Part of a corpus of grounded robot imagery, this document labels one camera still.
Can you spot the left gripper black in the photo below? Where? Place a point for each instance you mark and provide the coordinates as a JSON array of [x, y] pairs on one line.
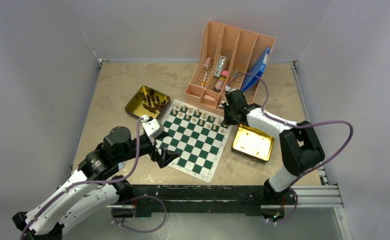
[[164, 157]]

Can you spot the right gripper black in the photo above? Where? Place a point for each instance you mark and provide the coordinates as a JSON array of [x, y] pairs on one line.
[[227, 121]]

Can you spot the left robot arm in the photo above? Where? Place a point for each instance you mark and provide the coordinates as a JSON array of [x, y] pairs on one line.
[[94, 184]]

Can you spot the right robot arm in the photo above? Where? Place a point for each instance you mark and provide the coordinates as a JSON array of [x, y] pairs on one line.
[[300, 147]]

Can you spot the gold tin with white pieces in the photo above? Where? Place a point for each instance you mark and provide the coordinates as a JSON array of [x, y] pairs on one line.
[[252, 144]]

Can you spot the green white chess board mat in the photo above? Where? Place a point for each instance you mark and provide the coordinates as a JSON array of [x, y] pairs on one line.
[[200, 148]]

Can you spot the gold tin with dark pieces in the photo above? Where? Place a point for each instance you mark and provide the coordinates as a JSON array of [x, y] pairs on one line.
[[148, 101]]

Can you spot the pink capped bottle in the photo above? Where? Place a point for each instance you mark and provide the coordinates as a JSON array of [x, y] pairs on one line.
[[221, 81]]

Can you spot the blue folder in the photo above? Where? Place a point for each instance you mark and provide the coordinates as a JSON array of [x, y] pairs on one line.
[[256, 70]]

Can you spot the white blue round disc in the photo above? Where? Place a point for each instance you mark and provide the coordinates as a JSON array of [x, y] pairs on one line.
[[121, 165]]

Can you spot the grey box in organizer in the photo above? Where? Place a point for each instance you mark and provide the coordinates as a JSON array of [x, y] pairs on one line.
[[220, 66]]

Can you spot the pink desk organizer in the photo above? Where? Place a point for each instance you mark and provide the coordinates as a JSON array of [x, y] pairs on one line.
[[242, 49]]

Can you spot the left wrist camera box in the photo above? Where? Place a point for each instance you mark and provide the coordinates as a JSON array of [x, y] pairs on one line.
[[152, 127]]

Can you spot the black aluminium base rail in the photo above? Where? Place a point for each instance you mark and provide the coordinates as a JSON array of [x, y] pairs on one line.
[[251, 200]]

